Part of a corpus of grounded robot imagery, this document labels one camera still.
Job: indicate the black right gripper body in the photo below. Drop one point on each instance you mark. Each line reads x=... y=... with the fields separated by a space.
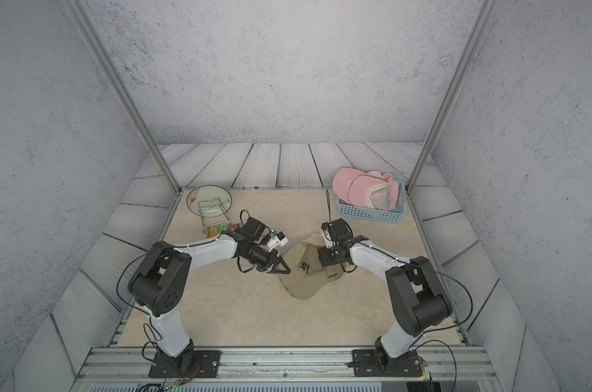
x=329 y=256

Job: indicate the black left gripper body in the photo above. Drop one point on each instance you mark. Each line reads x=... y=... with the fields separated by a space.
x=262 y=257

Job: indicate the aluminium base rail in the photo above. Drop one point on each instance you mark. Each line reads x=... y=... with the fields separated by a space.
x=437 y=367

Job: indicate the right aluminium frame post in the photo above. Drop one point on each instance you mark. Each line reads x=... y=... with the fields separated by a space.
x=464 y=64

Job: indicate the aluminium frame post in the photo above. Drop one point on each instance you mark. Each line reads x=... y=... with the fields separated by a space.
x=464 y=64
x=89 y=34

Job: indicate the left aluminium frame post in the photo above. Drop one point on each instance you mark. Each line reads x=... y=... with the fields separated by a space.
x=89 y=34

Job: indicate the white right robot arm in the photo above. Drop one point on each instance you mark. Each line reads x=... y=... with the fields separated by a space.
x=418 y=299

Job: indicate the pale green ceramic plate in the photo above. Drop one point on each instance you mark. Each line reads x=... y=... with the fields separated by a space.
x=206 y=192

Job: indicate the pink baseball cap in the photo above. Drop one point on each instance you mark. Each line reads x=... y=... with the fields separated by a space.
x=343 y=183
x=374 y=192

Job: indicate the light blue plastic basket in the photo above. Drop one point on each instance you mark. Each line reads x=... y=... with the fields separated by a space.
x=392 y=217

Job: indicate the metal wire plate rack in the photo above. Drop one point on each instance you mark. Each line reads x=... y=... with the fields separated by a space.
x=214 y=213

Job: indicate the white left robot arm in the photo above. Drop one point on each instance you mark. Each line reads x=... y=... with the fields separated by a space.
x=158 y=284

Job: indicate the green snack bag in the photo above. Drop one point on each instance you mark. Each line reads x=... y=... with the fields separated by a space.
x=216 y=230

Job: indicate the beige baseball cap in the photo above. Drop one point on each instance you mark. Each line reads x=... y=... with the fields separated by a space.
x=307 y=275

